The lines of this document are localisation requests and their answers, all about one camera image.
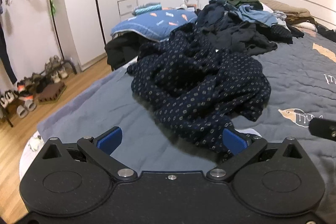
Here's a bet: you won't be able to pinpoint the tan folded blanket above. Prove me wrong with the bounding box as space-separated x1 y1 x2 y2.
259 0 311 17

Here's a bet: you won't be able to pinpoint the grey white garment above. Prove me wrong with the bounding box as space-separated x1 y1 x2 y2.
272 10 288 28

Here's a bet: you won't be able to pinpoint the hanging dark pants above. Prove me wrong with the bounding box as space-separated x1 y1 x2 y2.
0 4 17 84

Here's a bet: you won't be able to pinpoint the blue printed quilt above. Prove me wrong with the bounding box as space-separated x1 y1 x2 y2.
110 8 198 42

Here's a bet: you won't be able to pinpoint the navy garment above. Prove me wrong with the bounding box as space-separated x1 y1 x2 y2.
197 2 244 30

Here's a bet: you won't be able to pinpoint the row of shoes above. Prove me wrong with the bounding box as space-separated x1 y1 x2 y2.
0 55 70 119

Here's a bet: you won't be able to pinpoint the navy patterned sweater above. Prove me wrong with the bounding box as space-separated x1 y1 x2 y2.
127 23 272 153

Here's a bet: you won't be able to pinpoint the teal striped cloth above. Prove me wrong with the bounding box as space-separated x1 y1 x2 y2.
134 3 161 15

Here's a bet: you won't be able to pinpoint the white wardrobe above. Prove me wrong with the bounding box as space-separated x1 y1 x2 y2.
60 0 138 72

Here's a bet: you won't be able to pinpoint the light blue garment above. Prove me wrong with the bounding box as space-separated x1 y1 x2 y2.
209 0 277 26

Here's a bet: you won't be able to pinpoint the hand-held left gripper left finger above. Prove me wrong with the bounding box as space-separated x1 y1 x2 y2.
41 126 138 182

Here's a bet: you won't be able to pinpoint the black crumpled garment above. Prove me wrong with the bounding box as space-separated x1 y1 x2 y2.
207 22 278 56

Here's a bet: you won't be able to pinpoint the grey quilted bedspread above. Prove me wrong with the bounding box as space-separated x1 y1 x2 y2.
37 30 336 224

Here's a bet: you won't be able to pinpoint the black clothes rack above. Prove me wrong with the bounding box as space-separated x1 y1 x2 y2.
0 0 78 128

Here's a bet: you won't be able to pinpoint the black rumpled cloth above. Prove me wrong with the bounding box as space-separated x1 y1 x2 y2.
315 25 336 43

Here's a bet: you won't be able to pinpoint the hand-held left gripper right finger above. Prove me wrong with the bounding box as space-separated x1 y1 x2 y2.
206 128 306 182

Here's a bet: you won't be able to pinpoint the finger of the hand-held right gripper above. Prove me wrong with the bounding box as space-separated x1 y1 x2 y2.
308 116 336 141

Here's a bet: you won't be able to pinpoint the small black garment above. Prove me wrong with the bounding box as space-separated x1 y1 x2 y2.
287 23 305 39

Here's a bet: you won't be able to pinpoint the black garment beside bed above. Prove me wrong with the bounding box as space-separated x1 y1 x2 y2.
104 36 141 71

